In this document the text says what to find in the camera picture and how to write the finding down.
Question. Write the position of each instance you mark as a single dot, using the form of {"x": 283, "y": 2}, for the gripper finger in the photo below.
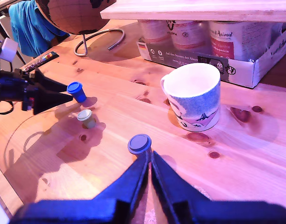
{"x": 48, "y": 101}
{"x": 171, "y": 184}
{"x": 47, "y": 85}
{"x": 133, "y": 182}

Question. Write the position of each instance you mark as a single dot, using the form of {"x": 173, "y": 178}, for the blue coffee capsule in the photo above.
{"x": 78, "y": 94}

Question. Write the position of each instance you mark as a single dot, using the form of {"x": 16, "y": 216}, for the dark coffee capsule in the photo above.
{"x": 139, "y": 143}

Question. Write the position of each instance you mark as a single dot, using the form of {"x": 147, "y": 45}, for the pale green coffee capsule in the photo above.
{"x": 85, "y": 116}

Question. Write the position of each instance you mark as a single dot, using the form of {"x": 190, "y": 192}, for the wooden shelf board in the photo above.
{"x": 192, "y": 10}

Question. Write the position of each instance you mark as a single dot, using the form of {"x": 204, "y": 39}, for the colourful striped packet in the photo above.
{"x": 40, "y": 61}

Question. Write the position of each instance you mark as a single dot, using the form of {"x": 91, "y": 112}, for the blue cloth garment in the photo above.
{"x": 28, "y": 28}

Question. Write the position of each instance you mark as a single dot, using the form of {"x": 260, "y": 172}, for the cork globe with dark continents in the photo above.
{"x": 70, "y": 16}

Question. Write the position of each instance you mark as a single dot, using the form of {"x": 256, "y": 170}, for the white mug with blue print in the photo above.
{"x": 194, "y": 109}

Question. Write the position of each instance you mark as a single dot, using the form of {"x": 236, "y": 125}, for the dark printed cardboard tray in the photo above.
{"x": 180, "y": 58}

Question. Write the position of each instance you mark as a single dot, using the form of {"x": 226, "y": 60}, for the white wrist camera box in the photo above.
{"x": 8, "y": 50}

